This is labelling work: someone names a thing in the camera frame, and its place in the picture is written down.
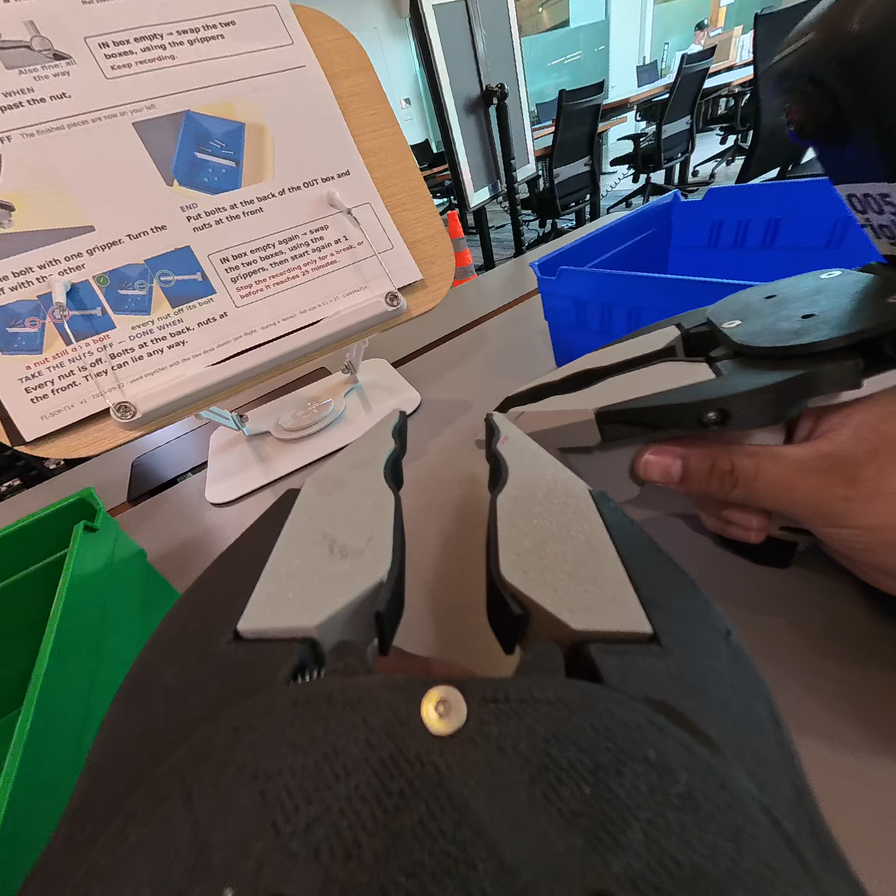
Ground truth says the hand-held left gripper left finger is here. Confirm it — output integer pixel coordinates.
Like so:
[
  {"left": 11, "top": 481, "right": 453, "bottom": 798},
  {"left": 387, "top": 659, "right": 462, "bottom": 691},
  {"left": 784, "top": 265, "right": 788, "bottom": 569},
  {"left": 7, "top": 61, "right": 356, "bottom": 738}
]
[{"left": 237, "top": 411, "right": 409, "bottom": 657}]

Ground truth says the person's right hand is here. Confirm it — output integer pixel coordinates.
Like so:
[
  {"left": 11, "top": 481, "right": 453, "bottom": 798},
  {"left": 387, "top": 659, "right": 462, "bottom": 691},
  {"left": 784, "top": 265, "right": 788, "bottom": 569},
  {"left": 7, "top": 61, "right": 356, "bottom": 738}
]
[{"left": 632, "top": 391, "right": 896, "bottom": 596}]

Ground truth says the printed instruction sheet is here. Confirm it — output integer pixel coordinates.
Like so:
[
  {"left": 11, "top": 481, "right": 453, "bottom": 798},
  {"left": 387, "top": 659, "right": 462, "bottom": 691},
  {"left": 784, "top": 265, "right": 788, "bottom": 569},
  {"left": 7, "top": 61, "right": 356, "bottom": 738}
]
[{"left": 0, "top": 0, "right": 424, "bottom": 445}]

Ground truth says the orange traffic cone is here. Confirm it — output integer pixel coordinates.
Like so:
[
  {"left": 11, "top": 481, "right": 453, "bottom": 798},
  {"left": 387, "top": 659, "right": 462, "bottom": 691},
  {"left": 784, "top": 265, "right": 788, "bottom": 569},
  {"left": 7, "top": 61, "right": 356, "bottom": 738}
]
[{"left": 446, "top": 210, "right": 478, "bottom": 288}]

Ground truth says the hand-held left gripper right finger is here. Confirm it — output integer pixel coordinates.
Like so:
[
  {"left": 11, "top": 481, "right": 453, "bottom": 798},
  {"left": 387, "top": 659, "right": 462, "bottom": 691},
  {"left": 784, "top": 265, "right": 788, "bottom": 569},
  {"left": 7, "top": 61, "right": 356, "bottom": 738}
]
[{"left": 484, "top": 413, "right": 656, "bottom": 655}]

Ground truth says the green plastic bin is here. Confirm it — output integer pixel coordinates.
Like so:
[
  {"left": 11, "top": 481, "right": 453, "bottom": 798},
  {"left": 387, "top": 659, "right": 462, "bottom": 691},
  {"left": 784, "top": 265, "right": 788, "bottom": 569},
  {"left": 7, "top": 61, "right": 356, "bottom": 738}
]
[{"left": 0, "top": 486, "right": 182, "bottom": 896}]

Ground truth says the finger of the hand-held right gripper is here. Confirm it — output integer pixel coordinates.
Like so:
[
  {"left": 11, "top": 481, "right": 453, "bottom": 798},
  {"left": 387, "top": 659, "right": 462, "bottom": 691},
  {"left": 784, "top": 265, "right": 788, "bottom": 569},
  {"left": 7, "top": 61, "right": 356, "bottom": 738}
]
[
  {"left": 493, "top": 325, "right": 709, "bottom": 414},
  {"left": 503, "top": 361, "right": 721, "bottom": 449}
]

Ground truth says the blue plastic bin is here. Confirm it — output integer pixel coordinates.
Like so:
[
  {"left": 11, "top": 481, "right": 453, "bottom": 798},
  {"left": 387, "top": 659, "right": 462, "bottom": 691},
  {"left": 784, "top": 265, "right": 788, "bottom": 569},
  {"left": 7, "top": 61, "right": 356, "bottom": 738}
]
[{"left": 530, "top": 177, "right": 888, "bottom": 368}]

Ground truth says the white framed grey panel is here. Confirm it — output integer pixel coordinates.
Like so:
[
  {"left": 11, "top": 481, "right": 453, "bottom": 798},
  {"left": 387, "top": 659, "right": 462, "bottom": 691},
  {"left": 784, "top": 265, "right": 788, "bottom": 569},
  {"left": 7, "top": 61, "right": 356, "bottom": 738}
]
[{"left": 413, "top": 0, "right": 541, "bottom": 259}]

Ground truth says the group of black office chairs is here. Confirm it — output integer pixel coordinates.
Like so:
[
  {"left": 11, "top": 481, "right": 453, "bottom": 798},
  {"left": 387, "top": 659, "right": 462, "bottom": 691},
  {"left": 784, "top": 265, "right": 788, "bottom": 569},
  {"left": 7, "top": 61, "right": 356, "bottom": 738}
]
[{"left": 409, "top": 7, "right": 827, "bottom": 239}]

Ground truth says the wooden display board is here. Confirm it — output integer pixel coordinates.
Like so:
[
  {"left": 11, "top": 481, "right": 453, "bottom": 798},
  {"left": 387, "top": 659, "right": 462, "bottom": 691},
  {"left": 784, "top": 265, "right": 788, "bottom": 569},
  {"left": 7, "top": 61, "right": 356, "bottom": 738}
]
[{"left": 0, "top": 3, "right": 456, "bottom": 461}]

